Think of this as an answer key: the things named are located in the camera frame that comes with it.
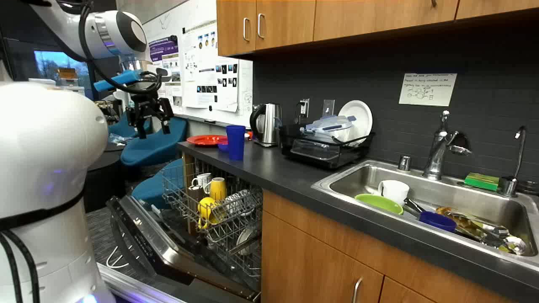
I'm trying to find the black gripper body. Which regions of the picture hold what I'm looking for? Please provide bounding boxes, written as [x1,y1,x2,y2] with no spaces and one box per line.
[128,70,173,124]

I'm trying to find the grey dishwasher rack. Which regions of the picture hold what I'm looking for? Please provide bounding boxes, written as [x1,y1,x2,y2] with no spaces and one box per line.
[165,174,261,233]

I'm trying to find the stainless dishwasher door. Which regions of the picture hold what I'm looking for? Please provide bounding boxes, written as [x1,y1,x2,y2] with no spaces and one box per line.
[106,196,259,300]

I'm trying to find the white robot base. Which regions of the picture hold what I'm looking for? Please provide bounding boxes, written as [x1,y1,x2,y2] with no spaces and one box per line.
[0,82,114,303]

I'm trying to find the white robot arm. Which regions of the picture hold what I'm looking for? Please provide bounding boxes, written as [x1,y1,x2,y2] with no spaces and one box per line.
[25,0,173,137]

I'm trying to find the white mug in rack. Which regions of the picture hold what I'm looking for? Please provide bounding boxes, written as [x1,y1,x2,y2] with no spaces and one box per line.
[188,171,212,189]

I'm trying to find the lower dishwasher rack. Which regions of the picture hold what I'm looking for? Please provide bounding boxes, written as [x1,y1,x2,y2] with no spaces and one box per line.
[202,223,261,300]

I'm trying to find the black dish drying rack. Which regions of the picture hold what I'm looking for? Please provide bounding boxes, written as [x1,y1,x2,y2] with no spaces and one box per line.
[281,134,370,169]

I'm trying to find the teal chair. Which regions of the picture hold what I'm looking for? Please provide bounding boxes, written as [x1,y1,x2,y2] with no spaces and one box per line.
[121,117,188,167]
[131,157,185,208]

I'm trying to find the red plate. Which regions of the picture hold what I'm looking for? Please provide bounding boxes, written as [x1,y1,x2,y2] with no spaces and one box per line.
[187,134,227,146]

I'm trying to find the whiteboard with posters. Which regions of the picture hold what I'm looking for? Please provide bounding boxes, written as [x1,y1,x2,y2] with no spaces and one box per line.
[143,0,252,125]

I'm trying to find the blue plastic cup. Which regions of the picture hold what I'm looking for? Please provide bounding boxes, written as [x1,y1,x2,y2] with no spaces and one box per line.
[225,124,246,161]

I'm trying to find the yellow ribbed mug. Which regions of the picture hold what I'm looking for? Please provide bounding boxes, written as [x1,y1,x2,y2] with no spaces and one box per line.
[197,196,215,228]

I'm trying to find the steel electric kettle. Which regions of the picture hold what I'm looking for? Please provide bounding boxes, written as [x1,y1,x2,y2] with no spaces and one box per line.
[249,102,279,147]

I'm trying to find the upper wooden cabinets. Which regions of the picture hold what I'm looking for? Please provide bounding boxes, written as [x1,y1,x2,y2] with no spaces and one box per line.
[215,0,539,56]

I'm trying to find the wooden cabinets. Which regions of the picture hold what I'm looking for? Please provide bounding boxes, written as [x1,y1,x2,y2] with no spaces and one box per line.
[215,0,539,56]
[261,189,508,303]

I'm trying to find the white plate in drainer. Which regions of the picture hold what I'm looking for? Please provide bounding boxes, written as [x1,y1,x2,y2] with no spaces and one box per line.
[338,98,372,144]

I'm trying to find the lower wooden cabinets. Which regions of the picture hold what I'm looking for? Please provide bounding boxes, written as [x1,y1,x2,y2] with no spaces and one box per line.
[261,189,508,303]

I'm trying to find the green plate in sink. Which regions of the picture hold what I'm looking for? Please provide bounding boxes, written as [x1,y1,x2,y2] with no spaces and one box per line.
[357,193,402,215]

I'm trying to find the white mug in sink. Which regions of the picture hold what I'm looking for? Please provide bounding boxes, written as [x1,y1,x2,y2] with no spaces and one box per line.
[379,179,409,205]

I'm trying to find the chrome kitchen faucet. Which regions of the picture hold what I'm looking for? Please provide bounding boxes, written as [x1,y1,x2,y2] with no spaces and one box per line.
[422,109,471,179]

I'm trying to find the blue dish brush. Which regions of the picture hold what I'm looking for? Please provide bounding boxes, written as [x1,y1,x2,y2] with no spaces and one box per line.
[406,198,456,231]

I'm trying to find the stainless steel sink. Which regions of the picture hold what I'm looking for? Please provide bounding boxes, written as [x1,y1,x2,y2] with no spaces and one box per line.
[311,159,539,270]

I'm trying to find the green yellow sponge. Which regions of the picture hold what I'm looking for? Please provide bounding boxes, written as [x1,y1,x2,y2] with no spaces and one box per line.
[465,173,498,191]

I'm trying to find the small chrome side tap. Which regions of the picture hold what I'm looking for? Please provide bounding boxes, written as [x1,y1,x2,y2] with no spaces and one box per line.
[505,124,527,196]

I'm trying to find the white cable on floor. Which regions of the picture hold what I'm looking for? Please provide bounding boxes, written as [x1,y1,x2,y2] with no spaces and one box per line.
[102,245,131,270]

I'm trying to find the paper note on wall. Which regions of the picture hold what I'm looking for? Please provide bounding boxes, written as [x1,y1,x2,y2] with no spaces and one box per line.
[399,72,458,107]

